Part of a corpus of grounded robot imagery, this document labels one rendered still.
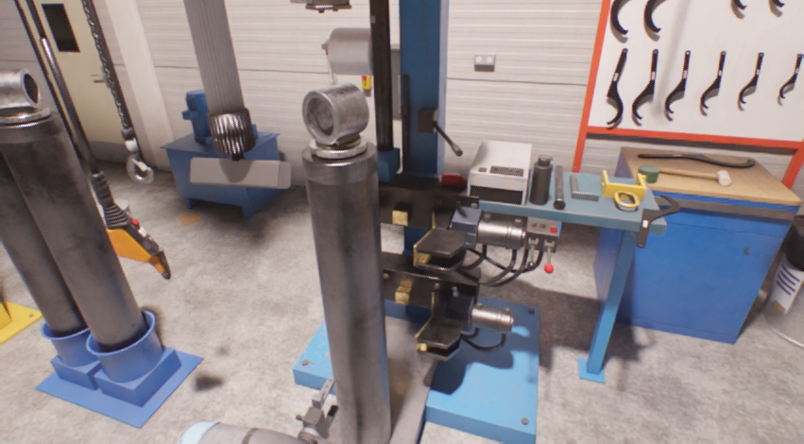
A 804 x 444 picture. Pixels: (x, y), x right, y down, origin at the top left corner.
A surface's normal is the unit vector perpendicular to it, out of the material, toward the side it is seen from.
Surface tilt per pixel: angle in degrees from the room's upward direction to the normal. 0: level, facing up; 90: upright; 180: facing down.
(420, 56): 90
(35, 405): 0
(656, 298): 90
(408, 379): 0
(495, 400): 0
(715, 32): 90
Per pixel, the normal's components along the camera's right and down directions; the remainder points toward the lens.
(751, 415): -0.02, -0.89
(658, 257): -0.30, 0.44
